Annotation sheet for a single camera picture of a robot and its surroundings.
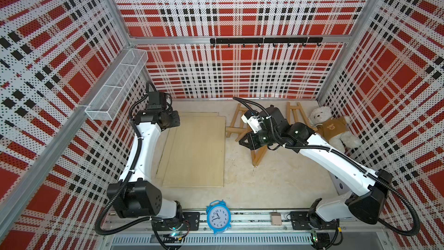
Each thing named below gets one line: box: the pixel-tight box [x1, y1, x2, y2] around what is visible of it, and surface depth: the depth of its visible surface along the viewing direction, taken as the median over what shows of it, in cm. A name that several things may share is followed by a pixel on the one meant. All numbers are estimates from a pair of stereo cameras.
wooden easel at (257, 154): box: [250, 144, 268, 168], surface depth 90 cm
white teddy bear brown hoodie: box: [308, 106, 361, 154], surface depth 98 cm
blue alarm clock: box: [205, 199, 232, 235], surface depth 75 cm
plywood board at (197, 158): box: [161, 115, 227, 188], surface depth 93 cm
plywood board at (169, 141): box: [156, 111, 220, 181], surface depth 96 cm
